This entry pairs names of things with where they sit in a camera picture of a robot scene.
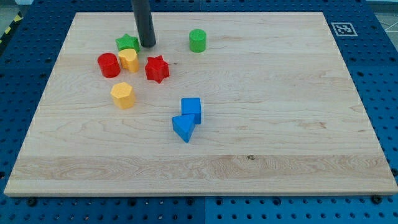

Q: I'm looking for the red star block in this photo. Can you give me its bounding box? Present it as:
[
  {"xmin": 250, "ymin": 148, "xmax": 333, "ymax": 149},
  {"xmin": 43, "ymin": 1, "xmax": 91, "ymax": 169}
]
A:
[{"xmin": 145, "ymin": 55, "xmax": 170, "ymax": 83}]

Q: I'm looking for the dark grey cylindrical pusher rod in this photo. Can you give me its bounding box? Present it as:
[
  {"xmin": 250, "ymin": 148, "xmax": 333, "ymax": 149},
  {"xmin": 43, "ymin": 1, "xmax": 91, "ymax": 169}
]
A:
[{"xmin": 131, "ymin": 0, "xmax": 156, "ymax": 48}]

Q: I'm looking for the blue cube block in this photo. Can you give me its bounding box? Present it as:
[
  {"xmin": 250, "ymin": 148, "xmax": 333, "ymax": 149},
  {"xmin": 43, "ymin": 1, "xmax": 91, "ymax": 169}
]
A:
[{"xmin": 181, "ymin": 98, "xmax": 201, "ymax": 124}]

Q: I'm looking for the red cylinder block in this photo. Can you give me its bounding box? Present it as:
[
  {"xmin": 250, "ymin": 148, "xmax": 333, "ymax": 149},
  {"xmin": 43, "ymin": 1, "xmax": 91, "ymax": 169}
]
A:
[{"xmin": 97, "ymin": 52, "xmax": 121, "ymax": 78}]

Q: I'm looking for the light wooden board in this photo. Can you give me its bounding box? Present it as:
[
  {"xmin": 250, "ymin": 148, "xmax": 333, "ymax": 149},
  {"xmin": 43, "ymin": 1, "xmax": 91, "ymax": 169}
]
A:
[{"xmin": 4, "ymin": 12, "xmax": 397, "ymax": 197}]

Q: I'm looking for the yellow heart block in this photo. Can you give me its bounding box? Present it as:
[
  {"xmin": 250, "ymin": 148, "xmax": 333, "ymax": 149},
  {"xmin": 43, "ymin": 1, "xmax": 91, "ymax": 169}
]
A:
[{"xmin": 118, "ymin": 49, "xmax": 139, "ymax": 73}]

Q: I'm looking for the yellow black hazard tape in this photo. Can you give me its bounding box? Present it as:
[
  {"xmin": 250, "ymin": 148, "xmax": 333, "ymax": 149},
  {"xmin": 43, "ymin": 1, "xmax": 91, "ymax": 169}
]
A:
[{"xmin": 1, "ymin": 11, "xmax": 24, "ymax": 46}]

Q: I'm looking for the white fiducial marker tag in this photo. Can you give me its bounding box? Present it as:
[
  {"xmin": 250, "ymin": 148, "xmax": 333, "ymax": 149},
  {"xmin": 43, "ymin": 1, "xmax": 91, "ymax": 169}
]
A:
[{"xmin": 331, "ymin": 22, "xmax": 358, "ymax": 37}]

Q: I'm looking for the yellow hexagon block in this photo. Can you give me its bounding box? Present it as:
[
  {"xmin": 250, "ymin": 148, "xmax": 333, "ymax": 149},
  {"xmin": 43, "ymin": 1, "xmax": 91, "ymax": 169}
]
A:
[{"xmin": 110, "ymin": 82, "xmax": 136, "ymax": 110}]

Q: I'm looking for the green cylinder block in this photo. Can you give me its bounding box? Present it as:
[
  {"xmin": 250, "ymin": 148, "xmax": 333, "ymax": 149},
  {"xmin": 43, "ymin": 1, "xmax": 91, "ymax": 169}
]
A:
[{"xmin": 189, "ymin": 29, "xmax": 206, "ymax": 53}]

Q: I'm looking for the blue triangle block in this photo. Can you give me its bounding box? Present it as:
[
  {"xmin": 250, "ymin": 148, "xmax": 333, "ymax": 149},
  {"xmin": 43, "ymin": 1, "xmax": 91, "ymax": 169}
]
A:
[{"xmin": 172, "ymin": 114, "xmax": 195, "ymax": 143}]

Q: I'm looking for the green star block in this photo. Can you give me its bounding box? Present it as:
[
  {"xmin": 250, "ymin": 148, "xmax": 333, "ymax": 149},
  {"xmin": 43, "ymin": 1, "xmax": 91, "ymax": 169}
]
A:
[{"xmin": 115, "ymin": 34, "xmax": 141, "ymax": 53}]

